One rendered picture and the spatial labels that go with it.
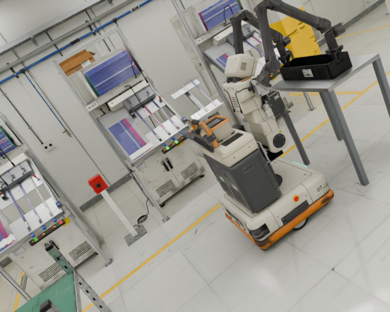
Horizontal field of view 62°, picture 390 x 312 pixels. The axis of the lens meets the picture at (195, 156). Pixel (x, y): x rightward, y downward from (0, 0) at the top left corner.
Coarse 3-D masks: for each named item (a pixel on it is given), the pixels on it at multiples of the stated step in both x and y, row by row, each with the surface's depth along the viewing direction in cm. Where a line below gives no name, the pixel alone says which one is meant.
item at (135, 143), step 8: (128, 120) 341; (112, 128) 337; (120, 128) 337; (128, 128) 336; (136, 128) 335; (120, 136) 332; (128, 136) 331; (136, 136) 330; (144, 136) 329; (120, 144) 327; (128, 144) 326; (136, 144) 326; (144, 144) 325; (152, 144) 324; (128, 152) 322; (136, 152) 321; (144, 152) 320
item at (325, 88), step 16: (352, 64) 220; (368, 64) 213; (288, 80) 261; (304, 80) 242; (320, 80) 225; (336, 80) 210; (384, 80) 220; (320, 96) 288; (384, 96) 225; (336, 112) 213; (288, 128) 283; (336, 128) 297; (352, 144) 222; (304, 160) 294; (352, 160) 229
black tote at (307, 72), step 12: (300, 60) 261; (312, 60) 248; (324, 60) 236; (336, 60) 212; (348, 60) 215; (288, 72) 254; (300, 72) 241; (312, 72) 229; (324, 72) 218; (336, 72) 214
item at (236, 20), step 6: (240, 12) 229; (234, 18) 228; (240, 18) 229; (246, 18) 232; (234, 24) 231; (240, 24) 232; (234, 30) 233; (240, 30) 233; (234, 36) 235; (240, 36) 235; (234, 42) 238; (240, 42) 236; (240, 48) 237
